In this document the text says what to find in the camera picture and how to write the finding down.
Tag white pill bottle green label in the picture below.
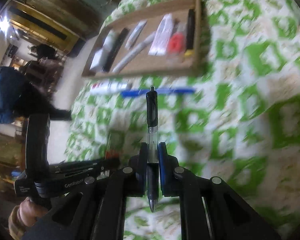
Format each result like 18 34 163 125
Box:
103 30 117 51

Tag seated people at table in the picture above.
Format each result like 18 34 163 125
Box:
0 43 73 126

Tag black stick gold end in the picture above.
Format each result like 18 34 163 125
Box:
185 9 195 57

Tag red cap clear pen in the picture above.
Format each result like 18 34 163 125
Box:
105 149 120 159

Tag black marker blue end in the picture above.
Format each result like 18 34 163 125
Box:
102 28 129 73

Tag white blue ointment tube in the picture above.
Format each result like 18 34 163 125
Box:
125 20 147 50

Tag person's left hand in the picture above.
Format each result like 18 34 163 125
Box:
8 197 48 240

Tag brown cardboard tray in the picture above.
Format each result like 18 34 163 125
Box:
82 0 203 80

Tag black clear gel pen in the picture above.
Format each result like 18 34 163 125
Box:
146 86 159 212

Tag blue marker pen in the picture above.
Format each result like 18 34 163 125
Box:
120 87 196 98

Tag white usb charger plug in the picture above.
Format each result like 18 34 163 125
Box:
90 48 108 72

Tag white grey marker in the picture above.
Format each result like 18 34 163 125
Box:
112 32 155 73

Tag pink rose hand cream tube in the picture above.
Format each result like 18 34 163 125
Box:
148 14 174 56

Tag white spray bottle red label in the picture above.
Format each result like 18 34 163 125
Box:
90 81 132 95

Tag green white patterned cloth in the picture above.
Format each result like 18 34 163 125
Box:
65 0 300 240

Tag red number candle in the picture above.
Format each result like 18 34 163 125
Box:
166 22 186 62

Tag wooden glass door cabinet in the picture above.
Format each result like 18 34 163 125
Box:
5 0 121 57

